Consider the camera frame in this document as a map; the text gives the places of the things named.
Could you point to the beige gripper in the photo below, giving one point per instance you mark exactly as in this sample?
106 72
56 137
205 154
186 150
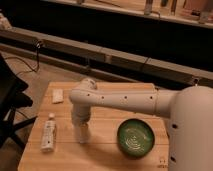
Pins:
81 130

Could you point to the white eraser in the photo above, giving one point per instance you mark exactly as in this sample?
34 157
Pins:
57 96

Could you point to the white ceramic cup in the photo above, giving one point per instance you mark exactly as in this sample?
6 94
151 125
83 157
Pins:
83 139

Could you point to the white tube bottle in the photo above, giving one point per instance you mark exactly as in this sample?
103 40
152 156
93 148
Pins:
49 134

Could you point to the black office chair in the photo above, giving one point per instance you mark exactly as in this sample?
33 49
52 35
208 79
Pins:
12 98

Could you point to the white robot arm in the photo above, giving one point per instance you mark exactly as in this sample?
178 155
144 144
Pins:
189 110

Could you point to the green ceramic bowl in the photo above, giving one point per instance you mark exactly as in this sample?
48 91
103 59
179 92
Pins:
135 138

